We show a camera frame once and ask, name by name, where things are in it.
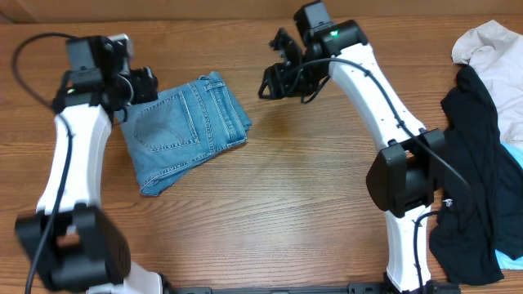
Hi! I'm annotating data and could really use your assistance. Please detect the brown cardboard back panel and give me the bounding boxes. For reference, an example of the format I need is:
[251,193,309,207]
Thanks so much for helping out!
[1,0,522,24]

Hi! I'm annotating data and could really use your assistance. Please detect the light blue denim jeans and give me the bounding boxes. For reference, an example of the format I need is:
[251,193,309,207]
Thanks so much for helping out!
[114,72,252,196]

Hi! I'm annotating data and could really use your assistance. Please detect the black garment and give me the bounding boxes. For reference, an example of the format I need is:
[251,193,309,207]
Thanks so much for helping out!
[429,65,504,286]

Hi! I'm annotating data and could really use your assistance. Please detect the light blue cloth piece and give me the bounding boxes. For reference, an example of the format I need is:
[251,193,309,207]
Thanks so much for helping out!
[496,143,522,270]

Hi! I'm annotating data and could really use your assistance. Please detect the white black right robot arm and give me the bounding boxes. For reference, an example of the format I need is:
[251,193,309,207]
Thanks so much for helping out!
[258,1,445,293]

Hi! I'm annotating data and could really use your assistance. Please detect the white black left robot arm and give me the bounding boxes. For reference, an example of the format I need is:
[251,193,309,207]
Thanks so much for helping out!
[15,34,173,294]

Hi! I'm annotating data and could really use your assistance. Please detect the white beige garment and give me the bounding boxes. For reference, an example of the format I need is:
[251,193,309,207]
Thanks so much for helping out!
[451,20,522,148]

